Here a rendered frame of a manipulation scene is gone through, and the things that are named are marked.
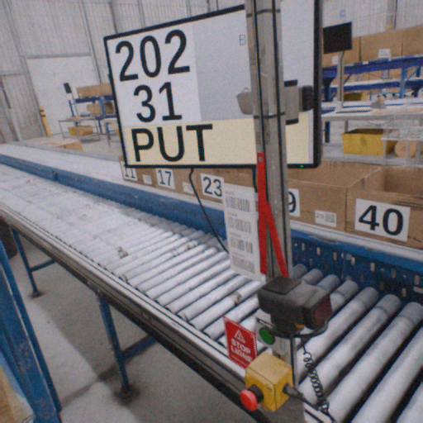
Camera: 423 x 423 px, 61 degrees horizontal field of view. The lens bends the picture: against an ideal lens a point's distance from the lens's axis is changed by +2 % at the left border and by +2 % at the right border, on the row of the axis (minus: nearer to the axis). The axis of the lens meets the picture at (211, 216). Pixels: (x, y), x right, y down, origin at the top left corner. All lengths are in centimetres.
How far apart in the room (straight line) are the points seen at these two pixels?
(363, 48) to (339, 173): 473
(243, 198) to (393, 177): 92
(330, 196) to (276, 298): 72
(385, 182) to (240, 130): 87
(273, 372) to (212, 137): 50
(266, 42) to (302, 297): 39
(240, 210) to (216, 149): 17
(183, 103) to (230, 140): 13
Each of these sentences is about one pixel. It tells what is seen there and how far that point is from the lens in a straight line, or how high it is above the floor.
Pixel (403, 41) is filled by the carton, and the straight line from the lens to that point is 598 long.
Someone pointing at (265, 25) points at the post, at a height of 149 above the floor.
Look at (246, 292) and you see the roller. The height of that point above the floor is 74.
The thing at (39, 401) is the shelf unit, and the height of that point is 97.
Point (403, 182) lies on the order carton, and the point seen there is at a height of 99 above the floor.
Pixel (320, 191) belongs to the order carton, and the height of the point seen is 102.
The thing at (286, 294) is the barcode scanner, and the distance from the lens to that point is 61.
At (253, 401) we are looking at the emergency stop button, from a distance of 77.
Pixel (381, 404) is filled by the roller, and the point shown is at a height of 75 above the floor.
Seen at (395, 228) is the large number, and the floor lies 94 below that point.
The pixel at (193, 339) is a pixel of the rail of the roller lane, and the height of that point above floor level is 74.
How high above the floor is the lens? 143
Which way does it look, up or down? 21 degrees down
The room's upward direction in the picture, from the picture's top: 8 degrees counter-clockwise
